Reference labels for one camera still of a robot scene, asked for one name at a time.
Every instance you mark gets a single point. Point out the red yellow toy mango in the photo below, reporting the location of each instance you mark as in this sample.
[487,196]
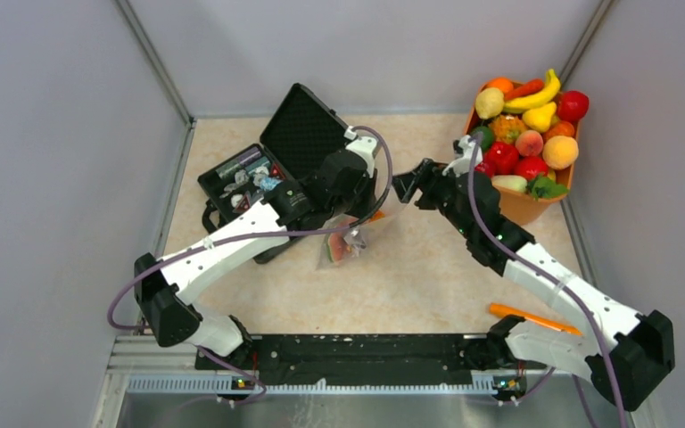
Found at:
[377,215]

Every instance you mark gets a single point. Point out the red toy bell pepper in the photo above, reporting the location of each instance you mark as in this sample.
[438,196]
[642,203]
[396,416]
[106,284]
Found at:
[503,156]

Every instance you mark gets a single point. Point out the small orange toy carrot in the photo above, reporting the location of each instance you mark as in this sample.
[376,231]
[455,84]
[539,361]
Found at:
[531,87]

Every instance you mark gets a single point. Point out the yellow toy pear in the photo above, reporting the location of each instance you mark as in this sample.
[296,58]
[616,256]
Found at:
[540,118]

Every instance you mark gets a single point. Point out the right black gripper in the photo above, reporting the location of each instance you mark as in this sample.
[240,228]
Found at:
[407,185]

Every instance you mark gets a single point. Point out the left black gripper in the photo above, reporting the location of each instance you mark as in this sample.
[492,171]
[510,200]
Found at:
[369,183]

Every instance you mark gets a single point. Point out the black poker chip case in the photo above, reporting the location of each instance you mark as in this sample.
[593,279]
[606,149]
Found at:
[275,171]

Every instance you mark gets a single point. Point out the clear zip top bag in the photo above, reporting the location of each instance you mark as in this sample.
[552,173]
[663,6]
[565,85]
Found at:
[363,225]

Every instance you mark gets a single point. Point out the pale green toy eggplant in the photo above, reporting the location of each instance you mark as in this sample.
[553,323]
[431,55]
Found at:
[510,183]

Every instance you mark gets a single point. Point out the yellow toy banana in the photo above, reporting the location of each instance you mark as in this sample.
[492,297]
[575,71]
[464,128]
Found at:
[551,88]

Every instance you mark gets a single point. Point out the green toy leaf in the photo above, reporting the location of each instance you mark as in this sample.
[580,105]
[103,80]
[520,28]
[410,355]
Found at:
[543,187]

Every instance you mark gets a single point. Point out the green toy lime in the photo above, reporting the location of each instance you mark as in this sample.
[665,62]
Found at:
[484,136]

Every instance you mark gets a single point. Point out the toy peach orange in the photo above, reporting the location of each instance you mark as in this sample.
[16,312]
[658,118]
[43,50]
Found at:
[560,152]

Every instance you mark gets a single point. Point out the red toy tomato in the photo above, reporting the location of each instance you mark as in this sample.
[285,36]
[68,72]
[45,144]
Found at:
[531,167]

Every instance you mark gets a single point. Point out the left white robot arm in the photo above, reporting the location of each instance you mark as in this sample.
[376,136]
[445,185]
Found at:
[167,292]

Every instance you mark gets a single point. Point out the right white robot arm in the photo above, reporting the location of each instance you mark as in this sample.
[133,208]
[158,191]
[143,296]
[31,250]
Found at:
[624,354]

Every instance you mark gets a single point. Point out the toy watermelon slice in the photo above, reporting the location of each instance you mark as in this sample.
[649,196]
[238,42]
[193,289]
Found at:
[337,249]

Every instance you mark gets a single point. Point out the red toy apple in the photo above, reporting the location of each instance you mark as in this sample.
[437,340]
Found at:
[572,106]

